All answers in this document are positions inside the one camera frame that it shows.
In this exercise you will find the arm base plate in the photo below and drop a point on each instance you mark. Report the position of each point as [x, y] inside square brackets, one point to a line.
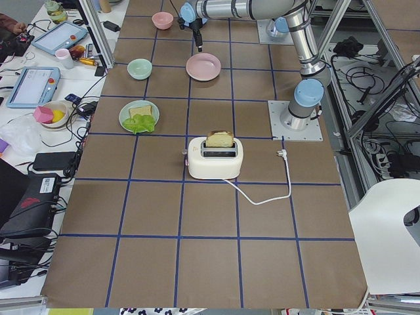
[285, 126]
[274, 31]

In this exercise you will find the green bowl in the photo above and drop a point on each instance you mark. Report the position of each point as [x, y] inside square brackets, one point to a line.
[139, 68]

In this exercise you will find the blue teach pendant far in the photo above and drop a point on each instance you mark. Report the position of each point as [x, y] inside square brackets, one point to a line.
[63, 36]

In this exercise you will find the cream bowl with fruit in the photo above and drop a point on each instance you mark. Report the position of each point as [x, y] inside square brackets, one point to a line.
[52, 115]

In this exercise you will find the blue teach pendant near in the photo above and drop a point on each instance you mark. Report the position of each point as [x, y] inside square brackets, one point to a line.
[34, 87]

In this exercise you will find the toast slice in toaster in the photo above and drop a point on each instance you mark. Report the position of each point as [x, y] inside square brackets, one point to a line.
[219, 139]

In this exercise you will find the green lettuce leaf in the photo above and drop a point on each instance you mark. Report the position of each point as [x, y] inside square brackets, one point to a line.
[139, 123]

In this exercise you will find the green plate with food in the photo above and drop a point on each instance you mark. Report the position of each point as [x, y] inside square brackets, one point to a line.
[125, 111]

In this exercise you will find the white toaster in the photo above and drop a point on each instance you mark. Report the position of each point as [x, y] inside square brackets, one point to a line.
[209, 163]

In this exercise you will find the black power adapter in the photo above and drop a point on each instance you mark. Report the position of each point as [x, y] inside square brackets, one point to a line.
[52, 161]

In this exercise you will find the brown bread slice on plate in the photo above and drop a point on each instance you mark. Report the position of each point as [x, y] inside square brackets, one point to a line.
[142, 111]

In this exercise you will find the pink plate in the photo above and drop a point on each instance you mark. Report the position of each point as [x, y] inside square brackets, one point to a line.
[203, 66]

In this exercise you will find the mango fruit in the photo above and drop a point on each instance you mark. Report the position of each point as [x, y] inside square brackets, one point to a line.
[77, 52]

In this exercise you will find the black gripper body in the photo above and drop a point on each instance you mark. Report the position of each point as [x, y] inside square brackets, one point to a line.
[196, 27]

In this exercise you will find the pink cup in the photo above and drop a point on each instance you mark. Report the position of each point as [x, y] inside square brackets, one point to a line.
[65, 58]

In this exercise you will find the cardboard tube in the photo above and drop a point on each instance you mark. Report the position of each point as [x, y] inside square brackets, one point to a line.
[105, 6]

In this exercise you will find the blue teach pendant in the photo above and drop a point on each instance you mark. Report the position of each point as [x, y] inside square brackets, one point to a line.
[34, 87]
[63, 36]

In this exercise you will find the white paper sheet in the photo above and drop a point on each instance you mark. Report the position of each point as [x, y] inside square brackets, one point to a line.
[388, 252]

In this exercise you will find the aluminium frame post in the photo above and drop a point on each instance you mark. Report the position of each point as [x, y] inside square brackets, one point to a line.
[95, 29]

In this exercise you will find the pink bowl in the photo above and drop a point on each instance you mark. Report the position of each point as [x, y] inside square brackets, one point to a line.
[162, 20]

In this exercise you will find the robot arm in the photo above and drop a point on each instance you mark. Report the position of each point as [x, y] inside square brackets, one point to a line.
[291, 17]

